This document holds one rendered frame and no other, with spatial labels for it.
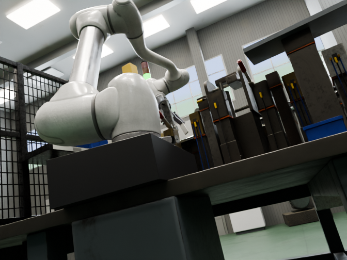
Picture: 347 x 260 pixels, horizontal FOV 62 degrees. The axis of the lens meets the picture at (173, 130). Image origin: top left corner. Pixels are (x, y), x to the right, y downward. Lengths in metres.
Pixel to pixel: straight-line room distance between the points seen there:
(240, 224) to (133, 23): 6.65
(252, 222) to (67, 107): 6.91
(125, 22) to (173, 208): 0.95
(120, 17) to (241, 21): 8.84
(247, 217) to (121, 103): 6.87
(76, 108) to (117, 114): 0.13
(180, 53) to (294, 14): 3.68
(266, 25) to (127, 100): 9.14
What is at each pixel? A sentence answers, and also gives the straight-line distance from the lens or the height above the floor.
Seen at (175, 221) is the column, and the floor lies 0.61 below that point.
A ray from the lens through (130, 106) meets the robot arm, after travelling 0.86.
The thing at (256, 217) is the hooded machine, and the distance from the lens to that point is 7.58.
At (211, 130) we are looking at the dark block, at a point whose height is 0.95.
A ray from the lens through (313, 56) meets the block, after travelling 1.13.
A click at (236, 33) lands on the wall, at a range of 9.94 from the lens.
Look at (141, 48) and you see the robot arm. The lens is 1.53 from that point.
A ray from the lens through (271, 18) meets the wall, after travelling 10.00.
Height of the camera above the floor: 0.60
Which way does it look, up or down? 17 degrees up
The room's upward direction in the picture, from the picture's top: 12 degrees counter-clockwise
